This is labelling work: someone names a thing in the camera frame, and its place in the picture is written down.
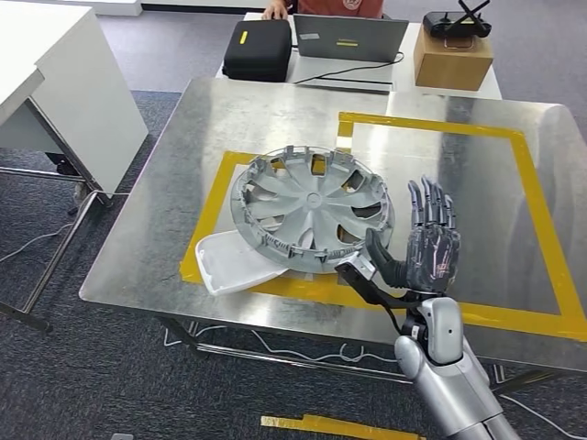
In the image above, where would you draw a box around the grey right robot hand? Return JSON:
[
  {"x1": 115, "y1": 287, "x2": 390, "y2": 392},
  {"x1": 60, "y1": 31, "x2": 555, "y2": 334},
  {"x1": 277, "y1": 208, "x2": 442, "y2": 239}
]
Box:
[{"x1": 364, "y1": 176, "x2": 462, "y2": 294}]

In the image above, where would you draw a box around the person's hand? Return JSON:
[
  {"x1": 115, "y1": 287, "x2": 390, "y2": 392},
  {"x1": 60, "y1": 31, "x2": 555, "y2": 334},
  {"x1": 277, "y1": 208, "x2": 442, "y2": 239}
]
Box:
[{"x1": 261, "y1": 1, "x2": 290, "y2": 21}]

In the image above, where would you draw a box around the grey plastic wheel cover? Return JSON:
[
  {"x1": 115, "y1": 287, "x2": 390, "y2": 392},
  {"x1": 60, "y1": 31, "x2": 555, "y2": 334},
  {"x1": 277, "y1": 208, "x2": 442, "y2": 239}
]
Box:
[{"x1": 230, "y1": 144, "x2": 396, "y2": 274}]

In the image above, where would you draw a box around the white plastic cover part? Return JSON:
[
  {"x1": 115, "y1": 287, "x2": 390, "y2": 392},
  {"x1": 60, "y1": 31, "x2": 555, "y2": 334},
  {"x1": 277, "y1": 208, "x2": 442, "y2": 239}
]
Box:
[{"x1": 194, "y1": 229, "x2": 294, "y2": 298}]

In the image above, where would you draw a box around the metal workbench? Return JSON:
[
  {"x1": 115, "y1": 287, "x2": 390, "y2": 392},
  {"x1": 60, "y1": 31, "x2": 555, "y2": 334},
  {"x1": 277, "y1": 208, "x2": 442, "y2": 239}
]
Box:
[{"x1": 79, "y1": 77, "x2": 587, "y2": 393}]

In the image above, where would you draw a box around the black carrying case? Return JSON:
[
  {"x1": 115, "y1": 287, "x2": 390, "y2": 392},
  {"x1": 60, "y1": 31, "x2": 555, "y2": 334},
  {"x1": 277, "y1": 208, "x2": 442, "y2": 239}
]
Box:
[{"x1": 222, "y1": 17, "x2": 293, "y2": 83}]

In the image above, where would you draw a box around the person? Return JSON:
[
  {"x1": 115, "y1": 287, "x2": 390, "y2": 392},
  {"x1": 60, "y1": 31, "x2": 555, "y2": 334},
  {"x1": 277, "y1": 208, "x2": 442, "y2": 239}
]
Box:
[{"x1": 261, "y1": 0, "x2": 385, "y2": 21}]

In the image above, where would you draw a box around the grey laptop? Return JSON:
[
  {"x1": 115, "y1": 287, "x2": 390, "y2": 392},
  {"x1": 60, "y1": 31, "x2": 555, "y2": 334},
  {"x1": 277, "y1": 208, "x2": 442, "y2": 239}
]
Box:
[{"x1": 293, "y1": 14, "x2": 409, "y2": 64}]

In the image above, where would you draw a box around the large yellow tape rectangle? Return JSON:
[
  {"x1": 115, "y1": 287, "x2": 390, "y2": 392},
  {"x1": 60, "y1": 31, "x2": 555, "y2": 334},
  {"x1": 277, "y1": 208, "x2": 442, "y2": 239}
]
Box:
[{"x1": 336, "y1": 111, "x2": 587, "y2": 343}]

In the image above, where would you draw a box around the white desk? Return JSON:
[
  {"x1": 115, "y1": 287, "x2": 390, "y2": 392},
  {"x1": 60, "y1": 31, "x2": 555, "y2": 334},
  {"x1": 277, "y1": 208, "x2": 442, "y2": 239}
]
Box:
[
  {"x1": 0, "y1": 5, "x2": 150, "y2": 334},
  {"x1": 215, "y1": 13, "x2": 503, "y2": 103}
]

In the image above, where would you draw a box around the brown cardboard box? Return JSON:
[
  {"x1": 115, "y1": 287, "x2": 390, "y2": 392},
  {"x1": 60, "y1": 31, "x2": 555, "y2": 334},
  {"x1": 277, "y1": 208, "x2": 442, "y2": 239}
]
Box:
[{"x1": 413, "y1": 24, "x2": 495, "y2": 93}]

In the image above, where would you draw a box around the yellow floor tape strip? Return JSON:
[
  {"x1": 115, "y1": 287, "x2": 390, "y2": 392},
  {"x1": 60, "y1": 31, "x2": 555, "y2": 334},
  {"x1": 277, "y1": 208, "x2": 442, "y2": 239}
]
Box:
[{"x1": 261, "y1": 414, "x2": 426, "y2": 440}]

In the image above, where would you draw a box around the black remote controller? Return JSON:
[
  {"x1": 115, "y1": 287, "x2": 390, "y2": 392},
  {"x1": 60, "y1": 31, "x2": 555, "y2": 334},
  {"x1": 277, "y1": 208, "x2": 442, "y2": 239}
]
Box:
[{"x1": 422, "y1": 0, "x2": 493, "y2": 40}]

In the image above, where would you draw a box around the small yellow tape rectangle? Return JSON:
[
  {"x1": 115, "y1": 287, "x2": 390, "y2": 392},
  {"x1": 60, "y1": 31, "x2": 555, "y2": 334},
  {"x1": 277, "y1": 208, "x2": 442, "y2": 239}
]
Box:
[{"x1": 179, "y1": 150, "x2": 344, "y2": 305}]

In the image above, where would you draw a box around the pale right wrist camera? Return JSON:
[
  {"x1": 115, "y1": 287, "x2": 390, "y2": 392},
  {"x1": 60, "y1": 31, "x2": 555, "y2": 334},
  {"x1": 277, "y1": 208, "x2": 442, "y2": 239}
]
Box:
[{"x1": 335, "y1": 251, "x2": 382, "y2": 305}]

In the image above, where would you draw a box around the black laptop cable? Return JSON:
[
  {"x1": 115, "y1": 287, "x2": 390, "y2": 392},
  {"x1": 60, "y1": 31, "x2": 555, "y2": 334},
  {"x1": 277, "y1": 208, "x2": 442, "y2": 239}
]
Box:
[{"x1": 293, "y1": 52, "x2": 406, "y2": 86}]

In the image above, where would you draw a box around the white floor cable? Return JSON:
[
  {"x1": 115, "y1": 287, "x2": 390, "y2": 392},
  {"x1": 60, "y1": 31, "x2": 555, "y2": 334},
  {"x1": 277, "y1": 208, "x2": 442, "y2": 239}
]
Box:
[
  {"x1": 162, "y1": 324, "x2": 400, "y2": 366},
  {"x1": 500, "y1": 394, "x2": 587, "y2": 440},
  {"x1": 0, "y1": 223, "x2": 74, "y2": 265}
]

